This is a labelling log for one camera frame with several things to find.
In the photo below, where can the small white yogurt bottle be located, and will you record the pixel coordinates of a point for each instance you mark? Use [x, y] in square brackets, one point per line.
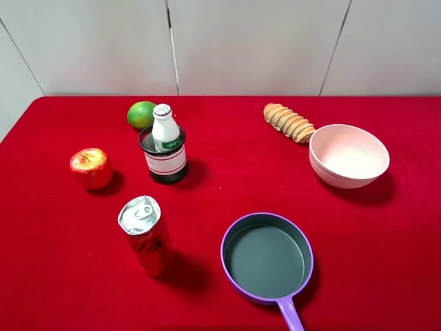
[165, 131]

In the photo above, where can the black mesh pen cup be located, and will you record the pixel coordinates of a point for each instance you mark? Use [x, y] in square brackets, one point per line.
[165, 167]

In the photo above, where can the spiral bread roll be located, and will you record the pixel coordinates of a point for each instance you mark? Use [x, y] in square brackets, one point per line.
[288, 122]

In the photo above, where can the green lime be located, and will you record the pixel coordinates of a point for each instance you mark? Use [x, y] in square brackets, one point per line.
[140, 114]

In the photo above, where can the red soda can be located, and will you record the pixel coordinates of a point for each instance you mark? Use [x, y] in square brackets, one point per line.
[142, 222]

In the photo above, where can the purple frying pan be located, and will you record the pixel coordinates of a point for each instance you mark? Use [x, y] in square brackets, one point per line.
[268, 260]

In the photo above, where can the pink ribbed bowl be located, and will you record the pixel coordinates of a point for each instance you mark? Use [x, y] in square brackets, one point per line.
[347, 157]

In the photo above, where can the red apple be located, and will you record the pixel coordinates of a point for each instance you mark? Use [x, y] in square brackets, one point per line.
[92, 168]

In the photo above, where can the red tablecloth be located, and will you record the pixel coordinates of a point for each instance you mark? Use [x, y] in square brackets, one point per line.
[66, 264]

